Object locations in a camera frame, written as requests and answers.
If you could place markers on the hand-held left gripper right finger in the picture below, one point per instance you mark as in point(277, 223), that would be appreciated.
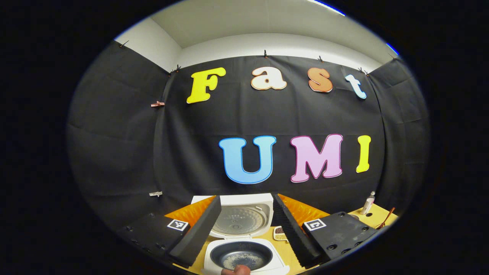
point(290, 229)

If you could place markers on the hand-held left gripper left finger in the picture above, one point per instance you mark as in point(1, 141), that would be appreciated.
point(198, 233)

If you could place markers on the white rice cooker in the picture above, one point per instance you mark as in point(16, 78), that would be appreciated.
point(238, 219)

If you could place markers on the white rice grains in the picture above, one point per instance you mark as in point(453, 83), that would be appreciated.
point(244, 260)

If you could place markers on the brown wooden spoon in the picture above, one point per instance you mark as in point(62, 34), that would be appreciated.
point(386, 218)

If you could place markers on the white divided bean dish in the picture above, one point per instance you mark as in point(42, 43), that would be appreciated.
point(280, 233)

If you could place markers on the silver cloth clip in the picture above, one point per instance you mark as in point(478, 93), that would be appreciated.
point(156, 194)

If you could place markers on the small clear bottle pink label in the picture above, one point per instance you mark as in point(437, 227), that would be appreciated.
point(368, 204)

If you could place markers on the red cloth clip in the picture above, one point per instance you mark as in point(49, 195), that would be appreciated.
point(157, 104)

